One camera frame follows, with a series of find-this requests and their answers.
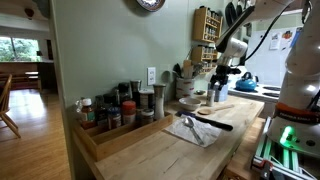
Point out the window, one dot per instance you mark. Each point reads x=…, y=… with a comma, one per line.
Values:
x=20, y=50

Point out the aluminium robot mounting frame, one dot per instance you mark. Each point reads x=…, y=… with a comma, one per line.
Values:
x=273, y=156

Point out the white fridge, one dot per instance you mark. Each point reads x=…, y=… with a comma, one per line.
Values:
x=266, y=63

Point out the jar silver lid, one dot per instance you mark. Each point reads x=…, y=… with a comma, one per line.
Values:
x=147, y=117

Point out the brown bottle white cap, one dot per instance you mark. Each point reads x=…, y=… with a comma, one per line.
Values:
x=87, y=112

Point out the white stove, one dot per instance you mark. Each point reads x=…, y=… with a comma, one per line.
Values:
x=263, y=91

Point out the dark spice jar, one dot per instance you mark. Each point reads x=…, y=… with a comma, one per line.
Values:
x=110, y=99

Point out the small wooden spice rack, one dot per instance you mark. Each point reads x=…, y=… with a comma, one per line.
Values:
x=197, y=55

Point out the wooden spatula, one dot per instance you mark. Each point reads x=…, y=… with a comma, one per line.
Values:
x=187, y=69

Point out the wooden spoon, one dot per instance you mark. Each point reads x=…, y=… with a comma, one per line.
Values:
x=204, y=111

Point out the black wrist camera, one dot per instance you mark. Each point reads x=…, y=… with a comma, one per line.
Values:
x=235, y=71

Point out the wooden spice tray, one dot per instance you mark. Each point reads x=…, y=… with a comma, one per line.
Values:
x=133, y=133

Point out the red hanging lamp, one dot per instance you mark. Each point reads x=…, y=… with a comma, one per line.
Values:
x=29, y=12

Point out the black hanging pan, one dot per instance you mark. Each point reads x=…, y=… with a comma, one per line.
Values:
x=230, y=13
x=240, y=8

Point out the dark sauce bottle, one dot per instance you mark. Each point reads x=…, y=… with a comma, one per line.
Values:
x=100, y=111

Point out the blue kettle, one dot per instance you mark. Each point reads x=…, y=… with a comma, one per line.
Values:
x=246, y=85

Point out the dark pepper grinder silver top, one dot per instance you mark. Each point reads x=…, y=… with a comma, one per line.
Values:
x=135, y=87

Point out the metal serving spoon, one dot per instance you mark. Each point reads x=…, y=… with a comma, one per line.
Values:
x=198, y=70

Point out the white paper note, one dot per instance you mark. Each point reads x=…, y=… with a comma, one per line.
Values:
x=275, y=40

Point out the wooden chair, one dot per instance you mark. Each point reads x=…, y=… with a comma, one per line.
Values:
x=9, y=123

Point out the small metal dish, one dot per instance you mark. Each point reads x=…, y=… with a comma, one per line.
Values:
x=200, y=92

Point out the white wall outlet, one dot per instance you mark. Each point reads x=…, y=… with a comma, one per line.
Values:
x=151, y=76

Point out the white utensil crock orange marks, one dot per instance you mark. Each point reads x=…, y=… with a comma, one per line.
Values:
x=185, y=88

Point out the blue tissue box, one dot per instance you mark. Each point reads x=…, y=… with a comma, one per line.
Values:
x=222, y=95

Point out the bottle black lid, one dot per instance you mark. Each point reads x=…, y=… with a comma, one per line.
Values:
x=123, y=90

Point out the tall salt grinder silver top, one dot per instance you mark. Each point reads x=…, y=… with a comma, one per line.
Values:
x=159, y=103

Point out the black ladle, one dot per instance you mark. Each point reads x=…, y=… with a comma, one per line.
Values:
x=177, y=70

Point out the blue paper note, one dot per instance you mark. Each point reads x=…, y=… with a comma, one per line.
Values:
x=297, y=36

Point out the large wooden spice rack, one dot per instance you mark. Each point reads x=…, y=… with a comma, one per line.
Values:
x=199, y=25

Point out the white ceramic bowl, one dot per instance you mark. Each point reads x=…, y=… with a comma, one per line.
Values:
x=190, y=103

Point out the white paper napkin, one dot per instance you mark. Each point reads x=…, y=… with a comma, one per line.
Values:
x=206, y=133

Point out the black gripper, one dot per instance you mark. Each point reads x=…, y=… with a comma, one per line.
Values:
x=221, y=72

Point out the blue canister white lid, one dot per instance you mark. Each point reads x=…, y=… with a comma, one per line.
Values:
x=145, y=97

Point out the dark jar blue lid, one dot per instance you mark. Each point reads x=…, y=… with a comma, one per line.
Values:
x=114, y=118

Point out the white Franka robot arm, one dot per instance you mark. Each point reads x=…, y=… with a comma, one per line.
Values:
x=300, y=100

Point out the spice jar red lid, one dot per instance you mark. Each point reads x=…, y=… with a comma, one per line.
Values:
x=129, y=112

